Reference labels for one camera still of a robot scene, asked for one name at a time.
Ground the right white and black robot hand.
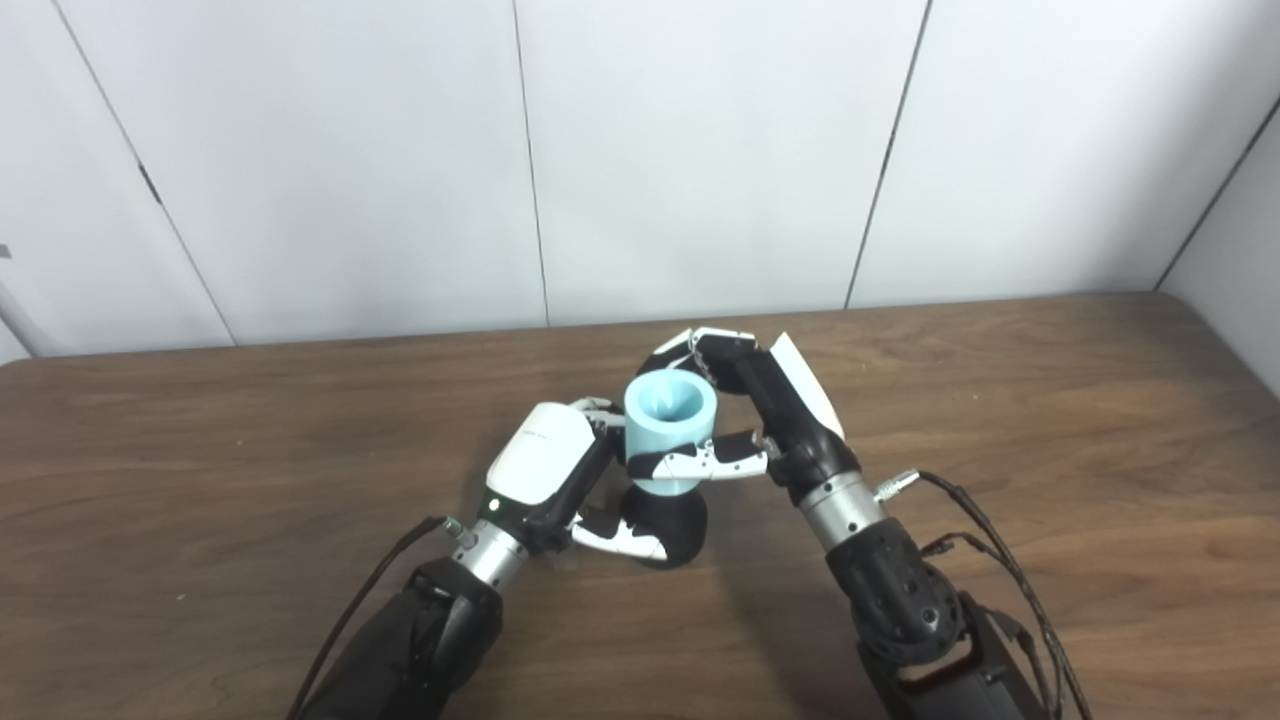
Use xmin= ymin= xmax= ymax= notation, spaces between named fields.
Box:
xmin=630 ymin=327 xmax=861 ymax=506

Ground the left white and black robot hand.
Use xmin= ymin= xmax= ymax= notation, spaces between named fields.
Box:
xmin=478 ymin=397 xmax=669 ymax=563

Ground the light-blue hose cylinder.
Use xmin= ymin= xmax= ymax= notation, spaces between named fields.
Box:
xmin=624 ymin=369 xmax=719 ymax=498

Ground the black flared nozzle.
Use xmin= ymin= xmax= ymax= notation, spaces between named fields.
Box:
xmin=615 ymin=485 xmax=708 ymax=570

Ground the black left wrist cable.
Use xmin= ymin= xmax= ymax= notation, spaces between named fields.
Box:
xmin=287 ymin=516 xmax=466 ymax=720

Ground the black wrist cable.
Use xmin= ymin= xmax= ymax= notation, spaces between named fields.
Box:
xmin=287 ymin=516 xmax=466 ymax=720
xmin=875 ymin=470 xmax=1091 ymax=720

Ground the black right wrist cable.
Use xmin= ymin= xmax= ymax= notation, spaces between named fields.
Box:
xmin=875 ymin=470 xmax=1091 ymax=720

